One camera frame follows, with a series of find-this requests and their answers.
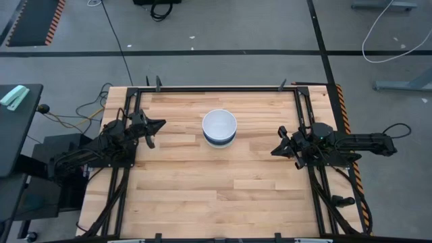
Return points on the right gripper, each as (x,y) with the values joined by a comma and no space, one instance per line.
(300,145)

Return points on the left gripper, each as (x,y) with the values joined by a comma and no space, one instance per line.
(141,125)

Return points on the large white ribbed bowl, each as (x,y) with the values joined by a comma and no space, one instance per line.
(219,123)

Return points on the small pale green bowl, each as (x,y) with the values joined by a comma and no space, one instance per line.
(219,145)

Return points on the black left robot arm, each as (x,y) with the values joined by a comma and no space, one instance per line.
(101,148)

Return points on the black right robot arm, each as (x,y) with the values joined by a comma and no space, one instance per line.
(364,141)

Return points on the black table clamp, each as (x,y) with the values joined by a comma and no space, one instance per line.
(147,81)
(158,238)
(278,238)
(282,86)

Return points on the black mat orange striped edge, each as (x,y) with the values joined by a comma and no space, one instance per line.
(33,20)
(340,101)

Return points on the white label strip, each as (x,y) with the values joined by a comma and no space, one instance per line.
(126,241)
(314,241)

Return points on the black floor tape strip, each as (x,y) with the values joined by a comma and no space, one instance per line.
(216,53)
(318,33)

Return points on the round black plug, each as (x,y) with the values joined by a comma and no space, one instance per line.
(43,108)

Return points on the black floor equipment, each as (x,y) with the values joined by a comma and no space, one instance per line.
(157,2)

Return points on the grey table leg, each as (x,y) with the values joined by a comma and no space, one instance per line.
(398,85)
(368,5)

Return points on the black side desk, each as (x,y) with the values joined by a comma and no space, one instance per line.
(17,135)
(10,195)

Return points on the mint green stapler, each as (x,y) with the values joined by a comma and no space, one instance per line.
(15,96)

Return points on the black caster wheel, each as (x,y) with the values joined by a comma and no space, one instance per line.
(32,237)

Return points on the black aluminium table frame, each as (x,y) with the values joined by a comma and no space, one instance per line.
(219,89)

